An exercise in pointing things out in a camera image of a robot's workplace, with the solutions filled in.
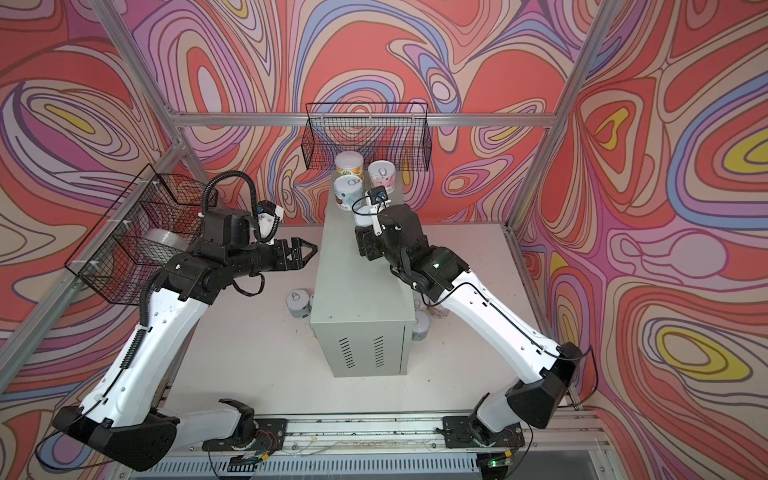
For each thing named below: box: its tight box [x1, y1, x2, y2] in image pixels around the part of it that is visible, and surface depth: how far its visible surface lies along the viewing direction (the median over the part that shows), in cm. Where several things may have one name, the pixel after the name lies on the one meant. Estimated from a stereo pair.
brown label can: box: [334, 174, 363, 212], surface depth 75 cm
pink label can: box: [368, 160, 397, 194], surface depth 79 cm
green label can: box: [334, 150, 364, 177], surface depth 78 cm
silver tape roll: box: [143, 228, 189, 252], surface depth 75 cm
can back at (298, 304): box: [286, 290, 311, 319], surface depth 95 cm
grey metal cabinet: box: [310, 210, 417, 378], surface depth 64 cm
